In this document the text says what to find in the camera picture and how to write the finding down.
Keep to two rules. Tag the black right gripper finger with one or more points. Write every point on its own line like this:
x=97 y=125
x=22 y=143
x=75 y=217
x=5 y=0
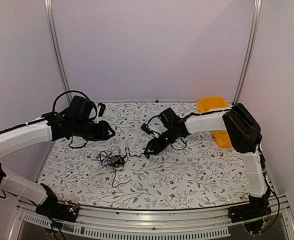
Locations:
x=152 y=145
x=152 y=152

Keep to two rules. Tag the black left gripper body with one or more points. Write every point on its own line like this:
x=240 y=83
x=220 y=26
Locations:
x=91 y=134

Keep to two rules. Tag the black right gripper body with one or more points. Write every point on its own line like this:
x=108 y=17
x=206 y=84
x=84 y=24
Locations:
x=171 y=138

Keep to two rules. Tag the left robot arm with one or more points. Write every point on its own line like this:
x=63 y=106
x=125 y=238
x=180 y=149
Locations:
x=80 y=119

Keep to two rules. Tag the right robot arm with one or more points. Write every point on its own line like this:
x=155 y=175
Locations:
x=243 y=130

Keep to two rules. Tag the floral patterned table mat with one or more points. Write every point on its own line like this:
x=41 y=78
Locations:
x=191 y=173

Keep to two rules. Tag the far yellow plastic bin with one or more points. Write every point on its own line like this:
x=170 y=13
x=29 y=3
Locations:
x=208 y=104

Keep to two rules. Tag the yellow plastic bin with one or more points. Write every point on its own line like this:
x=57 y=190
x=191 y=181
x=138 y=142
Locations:
x=208 y=104
x=222 y=138

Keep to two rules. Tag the near yellow plastic bin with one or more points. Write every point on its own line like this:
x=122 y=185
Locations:
x=222 y=138

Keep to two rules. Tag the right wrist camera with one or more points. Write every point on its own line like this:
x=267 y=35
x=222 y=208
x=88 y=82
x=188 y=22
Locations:
x=149 y=131

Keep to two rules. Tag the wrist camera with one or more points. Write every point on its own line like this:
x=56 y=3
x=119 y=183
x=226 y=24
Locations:
x=149 y=131
x=101 y=107

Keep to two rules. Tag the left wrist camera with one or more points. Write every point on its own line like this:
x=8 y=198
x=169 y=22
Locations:
x=101 y=107

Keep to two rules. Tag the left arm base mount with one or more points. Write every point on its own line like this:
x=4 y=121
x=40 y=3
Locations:
x=52 y=208

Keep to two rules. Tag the front aluminium rail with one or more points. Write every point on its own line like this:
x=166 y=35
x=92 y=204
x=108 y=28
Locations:
x=97 y=223

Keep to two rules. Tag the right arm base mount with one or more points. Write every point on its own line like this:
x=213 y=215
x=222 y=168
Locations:
x=257 y=211

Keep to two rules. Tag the left aluminium frame post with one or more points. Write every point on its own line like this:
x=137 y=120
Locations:
x=49 y=12

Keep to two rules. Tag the aluminium frame post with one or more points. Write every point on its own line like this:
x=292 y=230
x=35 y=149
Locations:
x=257 y=5
x=49 y=12

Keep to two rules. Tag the right aluminium frame post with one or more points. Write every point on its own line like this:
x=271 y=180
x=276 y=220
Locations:
x=257 y=5

